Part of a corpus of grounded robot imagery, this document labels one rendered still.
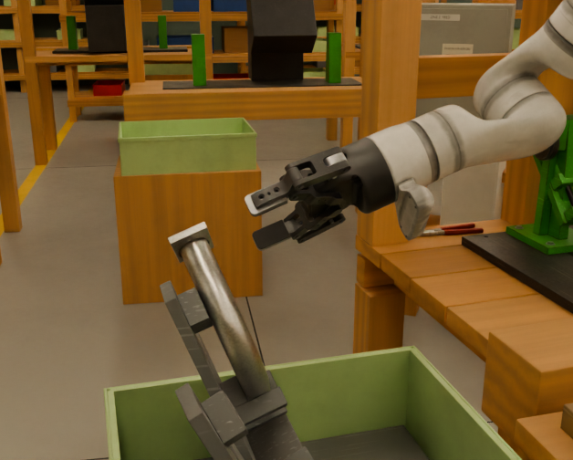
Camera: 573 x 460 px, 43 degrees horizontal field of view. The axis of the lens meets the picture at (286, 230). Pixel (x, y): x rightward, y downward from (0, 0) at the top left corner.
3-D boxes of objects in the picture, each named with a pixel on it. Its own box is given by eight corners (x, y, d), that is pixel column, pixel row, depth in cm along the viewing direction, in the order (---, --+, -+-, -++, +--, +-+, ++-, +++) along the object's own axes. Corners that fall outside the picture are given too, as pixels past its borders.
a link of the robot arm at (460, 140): (445, 205, 78) (404, 148, 82) (568, 150, 80) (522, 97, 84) (451, 167, 72) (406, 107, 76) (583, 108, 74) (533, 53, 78)
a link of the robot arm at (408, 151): (419, 211, 70) (474, 185, 71) (364, 120, 74) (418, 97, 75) (407, 245, 78) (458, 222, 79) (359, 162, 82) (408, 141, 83)
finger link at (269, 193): (297, 179, 72) (251, 199, 71) (296, 164, 69) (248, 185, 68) (304, 191, 71) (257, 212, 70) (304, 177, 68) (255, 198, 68)
